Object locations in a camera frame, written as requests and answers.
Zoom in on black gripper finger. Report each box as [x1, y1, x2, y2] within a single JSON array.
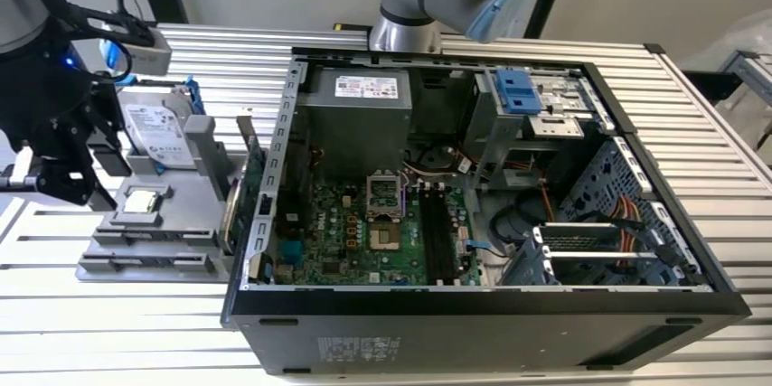
[[89, 127, 133, 178], [33, 157, 120, 213]]

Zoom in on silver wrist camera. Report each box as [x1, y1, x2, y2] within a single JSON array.
[[128, 27, 172, 76]]

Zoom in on thin orange wire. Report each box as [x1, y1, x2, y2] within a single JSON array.
[[537, 177, 556, 224]]

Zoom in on green Dell motherboard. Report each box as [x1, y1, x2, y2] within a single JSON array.
[[273, 177, 487, 287]]

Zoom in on blue plastic drive latch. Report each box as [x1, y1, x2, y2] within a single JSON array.
[[492, 68, 539, 115]]

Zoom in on thick round black cable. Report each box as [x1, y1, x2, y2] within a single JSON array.
[[491, 191, 544, 251]]

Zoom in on black open PC case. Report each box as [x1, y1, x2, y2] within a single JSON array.
[[220, 44, 753, 376]]

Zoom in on silver CPU chip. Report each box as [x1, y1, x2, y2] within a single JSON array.
[[120, 190, 161, 214]]

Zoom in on CPU socket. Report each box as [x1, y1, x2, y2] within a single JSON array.
[[368, 221, 404, 251]]

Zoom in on grey power supply unit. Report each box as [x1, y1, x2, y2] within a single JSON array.
[[297, 67, 415, 179]]

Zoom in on grey parts rack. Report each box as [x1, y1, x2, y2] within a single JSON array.
[[75, 114, 252, 283]]

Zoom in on metal socket cover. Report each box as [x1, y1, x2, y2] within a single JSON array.
[[365, 169, 404, 221]]

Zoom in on grey metal frame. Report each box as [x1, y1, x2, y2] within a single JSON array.
[[720, 49, 772, 105]]

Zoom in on silver metal drive cage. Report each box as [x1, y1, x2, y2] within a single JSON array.
[[500, 221, 707, 287]]

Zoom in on green graphics card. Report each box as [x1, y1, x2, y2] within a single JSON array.
[[220, 108, 271, 256]]

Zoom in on grey metal drive bay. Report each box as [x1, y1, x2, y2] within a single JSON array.
[[463, 67, 599, 188]]

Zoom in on white-latched RAM slot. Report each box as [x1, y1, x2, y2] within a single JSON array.
[[441, 182, 463, 287], [427, 182, 447, 287]]

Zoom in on hard disk in blue carrier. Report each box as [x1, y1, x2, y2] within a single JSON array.
[[117, 73, 207, 174]]

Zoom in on orange yellow wire bundle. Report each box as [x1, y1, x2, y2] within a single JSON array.
[[608, 198, 647, 265]]

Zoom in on wire locking lever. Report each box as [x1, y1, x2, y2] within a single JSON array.
[[401, 173, 417, 224]]

